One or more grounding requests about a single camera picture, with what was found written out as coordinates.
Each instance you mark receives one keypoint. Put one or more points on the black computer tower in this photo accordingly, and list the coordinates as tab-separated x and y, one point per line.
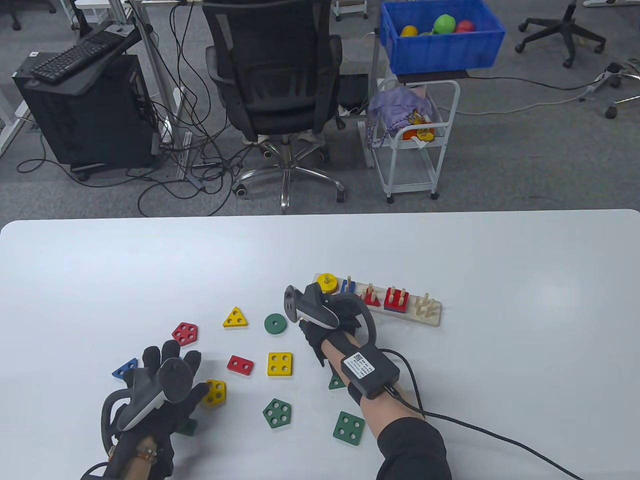
90	125

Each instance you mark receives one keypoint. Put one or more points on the person's right hand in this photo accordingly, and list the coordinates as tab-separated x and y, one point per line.
320	345

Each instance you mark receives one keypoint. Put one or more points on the green rectangle block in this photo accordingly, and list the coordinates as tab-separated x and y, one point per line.
189	427

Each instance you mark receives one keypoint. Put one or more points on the black mesh office chair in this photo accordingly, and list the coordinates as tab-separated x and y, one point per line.
275	75

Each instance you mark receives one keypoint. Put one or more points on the red square block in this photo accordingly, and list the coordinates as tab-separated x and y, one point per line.
397	299

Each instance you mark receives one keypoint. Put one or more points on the black keyboard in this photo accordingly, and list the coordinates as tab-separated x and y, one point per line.
75	52

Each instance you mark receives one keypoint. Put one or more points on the yellow pentagon block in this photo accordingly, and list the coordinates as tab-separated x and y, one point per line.
216	395

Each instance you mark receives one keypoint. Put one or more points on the dark flat board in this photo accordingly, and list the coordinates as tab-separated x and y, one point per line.
432	76

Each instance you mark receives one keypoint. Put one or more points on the green square block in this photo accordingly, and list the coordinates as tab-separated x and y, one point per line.
349	428

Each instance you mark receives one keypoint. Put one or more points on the black swivel office chair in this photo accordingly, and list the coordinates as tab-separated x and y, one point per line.
567	25

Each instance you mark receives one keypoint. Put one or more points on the yellow triangle block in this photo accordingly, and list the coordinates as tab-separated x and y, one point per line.
235	318

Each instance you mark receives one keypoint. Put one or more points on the purple cloth bag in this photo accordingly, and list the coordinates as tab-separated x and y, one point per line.
395	102

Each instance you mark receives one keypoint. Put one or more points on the white power strip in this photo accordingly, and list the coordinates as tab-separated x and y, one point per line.
602	80

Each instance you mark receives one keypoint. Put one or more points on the green pentagon block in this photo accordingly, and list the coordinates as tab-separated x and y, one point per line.
276	414

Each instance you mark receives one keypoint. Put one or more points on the white desk frame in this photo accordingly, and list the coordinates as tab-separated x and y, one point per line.
184	150

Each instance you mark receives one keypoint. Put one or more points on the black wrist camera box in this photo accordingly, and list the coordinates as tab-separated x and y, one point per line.
371	374

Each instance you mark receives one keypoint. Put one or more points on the orange yellow toy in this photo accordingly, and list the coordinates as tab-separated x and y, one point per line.
420	131

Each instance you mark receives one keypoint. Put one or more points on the white metal cart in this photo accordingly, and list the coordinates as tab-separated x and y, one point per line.
400	144

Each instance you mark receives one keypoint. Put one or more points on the red pentagon block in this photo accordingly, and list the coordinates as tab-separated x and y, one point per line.
185	334

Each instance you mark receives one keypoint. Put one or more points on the red triangle block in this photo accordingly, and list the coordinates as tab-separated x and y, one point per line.
361	301

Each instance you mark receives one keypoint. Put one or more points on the red rectangle block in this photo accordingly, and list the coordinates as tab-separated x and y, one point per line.
240	365

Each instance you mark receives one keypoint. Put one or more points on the person's left forearm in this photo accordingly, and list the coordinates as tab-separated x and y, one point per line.
135	469

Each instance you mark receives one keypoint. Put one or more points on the black chair base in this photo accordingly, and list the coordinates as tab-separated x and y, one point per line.
16	15

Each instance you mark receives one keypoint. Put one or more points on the blue plastic crate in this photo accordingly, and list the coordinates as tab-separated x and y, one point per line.
440	55

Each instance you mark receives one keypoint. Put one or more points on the green toy fruit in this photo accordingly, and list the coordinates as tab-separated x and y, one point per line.
444	24

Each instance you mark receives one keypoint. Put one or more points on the blue rectangle block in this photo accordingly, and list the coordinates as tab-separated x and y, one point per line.
343	290

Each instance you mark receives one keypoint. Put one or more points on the yellow square block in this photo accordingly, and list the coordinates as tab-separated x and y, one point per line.
280	364

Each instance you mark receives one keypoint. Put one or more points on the yellow circle block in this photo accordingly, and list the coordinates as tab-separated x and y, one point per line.
322	286

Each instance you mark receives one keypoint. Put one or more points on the orange toy fruit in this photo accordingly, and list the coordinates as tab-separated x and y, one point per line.
409	31

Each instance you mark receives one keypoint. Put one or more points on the chair leg with caster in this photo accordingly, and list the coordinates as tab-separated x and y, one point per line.
610	112

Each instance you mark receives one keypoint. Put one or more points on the green circle block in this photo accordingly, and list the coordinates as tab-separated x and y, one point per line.
270	327

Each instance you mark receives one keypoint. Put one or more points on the red toy fruit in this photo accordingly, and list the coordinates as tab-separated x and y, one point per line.
465	26

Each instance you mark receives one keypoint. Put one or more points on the person's right forearm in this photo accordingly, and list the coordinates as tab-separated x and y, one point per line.
377	410

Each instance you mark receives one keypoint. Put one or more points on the grey tracking controller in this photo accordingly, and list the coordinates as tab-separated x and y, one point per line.
176	381
320	310

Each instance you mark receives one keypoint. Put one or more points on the green triangle block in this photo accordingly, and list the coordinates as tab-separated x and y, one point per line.
334	384

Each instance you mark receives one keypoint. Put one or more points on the small white cart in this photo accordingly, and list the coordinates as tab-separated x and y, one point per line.
350	6

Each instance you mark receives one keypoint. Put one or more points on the black floor box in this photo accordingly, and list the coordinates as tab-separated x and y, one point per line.
352	92

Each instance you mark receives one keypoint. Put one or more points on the blue triangle block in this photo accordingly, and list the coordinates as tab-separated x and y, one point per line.
122	372

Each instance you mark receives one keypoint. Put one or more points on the person's left hand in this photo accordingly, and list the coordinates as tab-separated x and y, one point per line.
192	402

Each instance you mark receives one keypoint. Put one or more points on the blue square block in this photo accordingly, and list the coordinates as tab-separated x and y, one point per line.
395	311

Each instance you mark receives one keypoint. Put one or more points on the wooden board with posts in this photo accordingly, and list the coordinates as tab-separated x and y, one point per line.
314	294

